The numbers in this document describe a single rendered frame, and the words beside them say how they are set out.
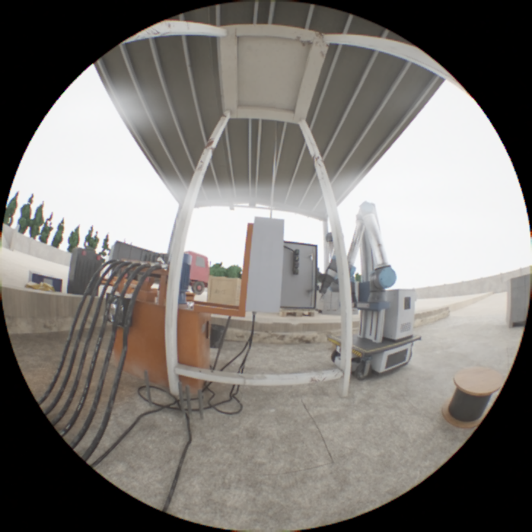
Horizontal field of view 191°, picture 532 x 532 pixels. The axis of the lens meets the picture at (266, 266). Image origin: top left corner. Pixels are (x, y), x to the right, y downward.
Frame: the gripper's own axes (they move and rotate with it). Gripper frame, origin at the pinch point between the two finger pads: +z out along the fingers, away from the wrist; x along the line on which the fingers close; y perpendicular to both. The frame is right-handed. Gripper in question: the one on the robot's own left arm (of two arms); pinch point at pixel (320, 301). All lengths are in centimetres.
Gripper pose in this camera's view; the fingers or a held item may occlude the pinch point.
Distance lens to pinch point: 125.4
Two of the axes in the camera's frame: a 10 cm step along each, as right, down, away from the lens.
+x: -0.8, -0.8, -9.9
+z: -4.6, 8.9, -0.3
